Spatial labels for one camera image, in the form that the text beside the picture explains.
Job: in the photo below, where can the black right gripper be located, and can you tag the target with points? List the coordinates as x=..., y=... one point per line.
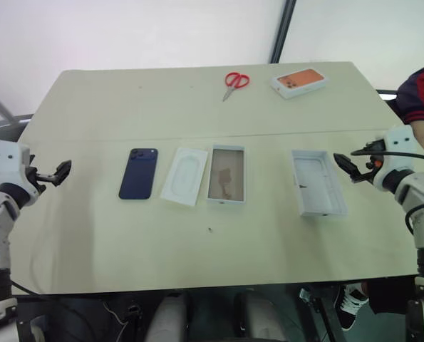
x=375, y=160

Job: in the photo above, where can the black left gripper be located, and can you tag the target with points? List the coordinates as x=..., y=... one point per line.
x=37, y=176

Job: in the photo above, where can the white box lid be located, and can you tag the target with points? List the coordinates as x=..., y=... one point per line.
x=318, y=185

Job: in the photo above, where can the dark blue smartphone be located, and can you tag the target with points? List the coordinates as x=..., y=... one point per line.
x=138, y=174

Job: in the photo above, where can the white moulded insert tray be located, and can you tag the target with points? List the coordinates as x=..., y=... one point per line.
x=184, y=176

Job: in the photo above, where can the box with brown inside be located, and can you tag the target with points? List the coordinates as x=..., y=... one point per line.
x=226, y=174

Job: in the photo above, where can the orange printed phone box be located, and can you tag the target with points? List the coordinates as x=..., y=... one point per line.
x=300, y=81

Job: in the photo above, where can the person in dark red jacket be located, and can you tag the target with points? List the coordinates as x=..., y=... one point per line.
x=420, y=96

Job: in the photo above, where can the black and white sneaker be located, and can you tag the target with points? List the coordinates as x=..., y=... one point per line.
x=350, y=303

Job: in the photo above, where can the metal table leg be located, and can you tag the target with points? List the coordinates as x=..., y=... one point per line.
x=322, y=313

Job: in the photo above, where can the black upright pole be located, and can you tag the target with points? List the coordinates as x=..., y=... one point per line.
x=283, y=28

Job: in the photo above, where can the grey rounded robot leg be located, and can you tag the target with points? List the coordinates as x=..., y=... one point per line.
x=167, y=317
x=258, y=317

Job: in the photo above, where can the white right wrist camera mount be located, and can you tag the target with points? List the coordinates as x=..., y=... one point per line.
x=398, y=142

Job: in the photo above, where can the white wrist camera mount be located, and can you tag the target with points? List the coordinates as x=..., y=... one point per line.
x=5, y=156
x=398, y=142

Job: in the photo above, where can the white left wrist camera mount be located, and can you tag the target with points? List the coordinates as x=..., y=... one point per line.
x=5, y=156

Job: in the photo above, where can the dark metal frame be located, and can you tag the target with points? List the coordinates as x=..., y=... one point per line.
x=1, y=107

